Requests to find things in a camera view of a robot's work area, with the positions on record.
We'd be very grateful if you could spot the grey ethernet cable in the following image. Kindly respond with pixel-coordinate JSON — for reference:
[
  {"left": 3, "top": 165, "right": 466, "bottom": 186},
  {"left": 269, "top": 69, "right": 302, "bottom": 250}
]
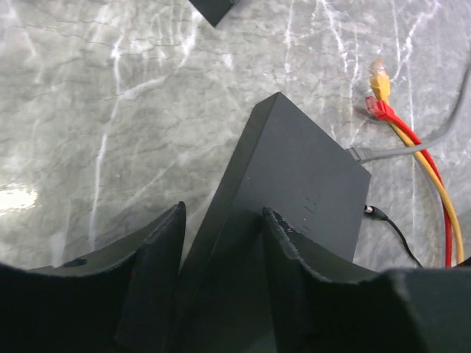
[{"left": 345, "top": 51, "right": 471, "bottom": 165}]

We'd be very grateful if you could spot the yellow ethernet cable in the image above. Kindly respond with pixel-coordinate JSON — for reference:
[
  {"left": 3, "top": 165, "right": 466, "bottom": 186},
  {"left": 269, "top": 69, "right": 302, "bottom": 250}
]
[{"left": 369, "top": 58, "right": 465, "bottom": 265}]

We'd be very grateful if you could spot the black power cable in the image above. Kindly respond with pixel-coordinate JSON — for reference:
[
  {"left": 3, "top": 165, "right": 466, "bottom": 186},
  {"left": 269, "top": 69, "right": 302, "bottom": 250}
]
[{"left": 363, "top": 204, "right": 424, "bottom": 268}]

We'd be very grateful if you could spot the black network switch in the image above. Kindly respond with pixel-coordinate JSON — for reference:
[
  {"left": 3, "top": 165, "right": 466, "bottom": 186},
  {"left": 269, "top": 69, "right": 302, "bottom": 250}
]
[
  {"left": 190, "top": 0, "right": 238, "bottom": 27},
  {"left": 171, "top": 93, "right": 371, "bottom": 352}
]

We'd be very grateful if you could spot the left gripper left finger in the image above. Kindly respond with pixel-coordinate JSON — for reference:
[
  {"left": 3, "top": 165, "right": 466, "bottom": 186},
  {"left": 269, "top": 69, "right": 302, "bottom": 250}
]
[{"left": 1, "top": 202, "right": 186, "bottom": 352}]

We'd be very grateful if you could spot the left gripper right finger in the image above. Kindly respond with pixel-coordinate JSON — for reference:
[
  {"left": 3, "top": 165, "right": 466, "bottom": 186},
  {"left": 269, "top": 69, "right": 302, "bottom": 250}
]
[{"left": 262, "top": 208, "right": 470, "bottom": 352}]

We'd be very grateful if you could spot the red ethernet cable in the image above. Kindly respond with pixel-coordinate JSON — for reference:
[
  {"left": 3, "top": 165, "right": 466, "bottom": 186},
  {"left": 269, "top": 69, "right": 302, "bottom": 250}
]
[{"left": 364, "top": 95, "right": 453, "bottom": 268}]

